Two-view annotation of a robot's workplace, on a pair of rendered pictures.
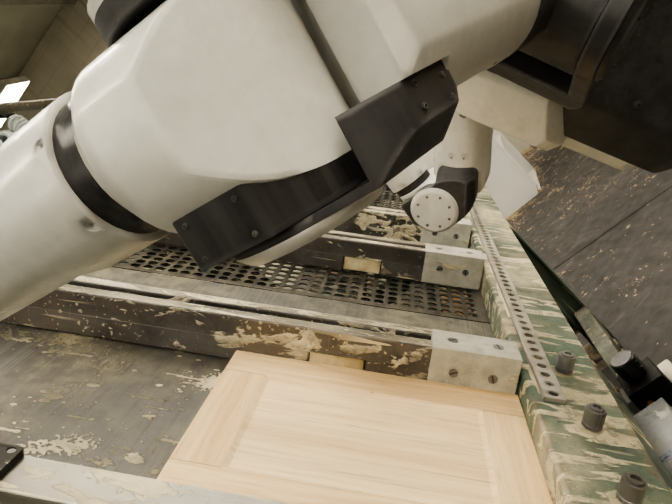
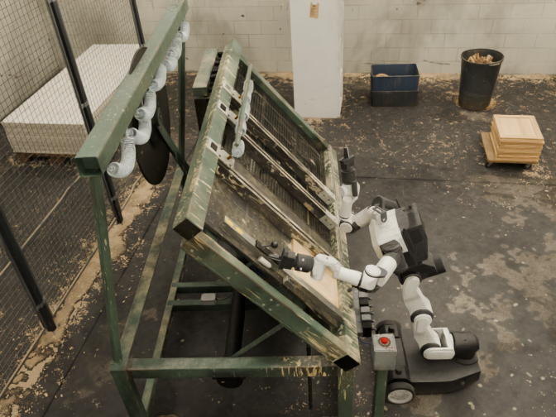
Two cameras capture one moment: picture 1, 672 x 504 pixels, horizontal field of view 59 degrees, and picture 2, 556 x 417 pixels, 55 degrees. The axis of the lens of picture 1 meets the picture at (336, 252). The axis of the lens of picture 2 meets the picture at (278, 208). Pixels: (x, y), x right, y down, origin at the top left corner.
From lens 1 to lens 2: 2.56 m
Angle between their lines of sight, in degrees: 32
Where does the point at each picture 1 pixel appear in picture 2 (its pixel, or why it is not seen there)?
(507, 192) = (324, 107)
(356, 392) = not seen: hidden behind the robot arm
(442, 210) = (347, 229)
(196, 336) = (288, 231)
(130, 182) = (361, 286)
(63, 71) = not seen: outside the picture
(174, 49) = (371, 282)
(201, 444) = not seen: hidden behind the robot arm
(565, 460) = (343, 296)
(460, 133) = (364, 221)
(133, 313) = (280, 220)
